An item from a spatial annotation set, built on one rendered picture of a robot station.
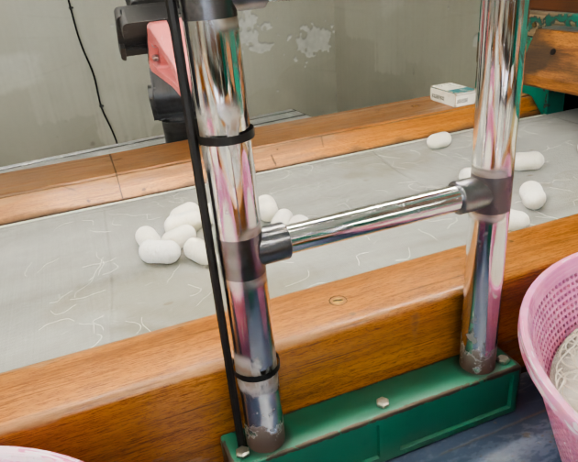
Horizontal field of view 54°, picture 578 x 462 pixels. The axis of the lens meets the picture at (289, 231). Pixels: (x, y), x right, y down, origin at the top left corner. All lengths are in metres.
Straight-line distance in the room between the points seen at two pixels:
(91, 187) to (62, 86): 1.89
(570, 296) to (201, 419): 0.26
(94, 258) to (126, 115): 2.08
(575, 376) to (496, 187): 0.13
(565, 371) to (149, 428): 0.25
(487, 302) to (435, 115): 0.47
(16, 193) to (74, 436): 0.38
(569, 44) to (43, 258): 0.64
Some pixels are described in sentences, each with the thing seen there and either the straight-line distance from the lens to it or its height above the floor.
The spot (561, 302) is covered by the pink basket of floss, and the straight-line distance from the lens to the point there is 0.42.
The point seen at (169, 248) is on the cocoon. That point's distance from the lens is 0.49.
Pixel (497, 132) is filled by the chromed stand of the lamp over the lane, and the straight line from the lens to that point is 0.32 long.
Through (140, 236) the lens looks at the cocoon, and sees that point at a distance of 0.52.
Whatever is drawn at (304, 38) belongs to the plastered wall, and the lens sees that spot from 2.83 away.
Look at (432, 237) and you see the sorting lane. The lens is 0.51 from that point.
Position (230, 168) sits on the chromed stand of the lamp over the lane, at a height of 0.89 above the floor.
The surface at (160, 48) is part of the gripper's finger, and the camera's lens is 0.62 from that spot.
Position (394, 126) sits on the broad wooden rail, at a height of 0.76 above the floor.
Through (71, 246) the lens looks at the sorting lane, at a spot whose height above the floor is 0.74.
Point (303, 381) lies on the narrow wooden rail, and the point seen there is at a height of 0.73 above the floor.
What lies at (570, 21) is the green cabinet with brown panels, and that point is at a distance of 0.86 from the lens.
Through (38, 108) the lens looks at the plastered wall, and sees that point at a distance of 2.55.
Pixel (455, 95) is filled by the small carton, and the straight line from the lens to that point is 0.82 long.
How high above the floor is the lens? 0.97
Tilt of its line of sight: 26 degrees down
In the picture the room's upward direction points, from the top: 5 degrees counter-clockwise
